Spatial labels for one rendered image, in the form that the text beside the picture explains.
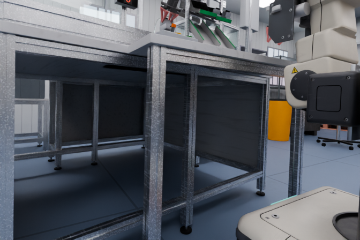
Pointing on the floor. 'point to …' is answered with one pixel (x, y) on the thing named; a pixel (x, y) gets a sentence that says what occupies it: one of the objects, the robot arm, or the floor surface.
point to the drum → (279, 120)
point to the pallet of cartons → (332, 127)
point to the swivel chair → (337, 140)
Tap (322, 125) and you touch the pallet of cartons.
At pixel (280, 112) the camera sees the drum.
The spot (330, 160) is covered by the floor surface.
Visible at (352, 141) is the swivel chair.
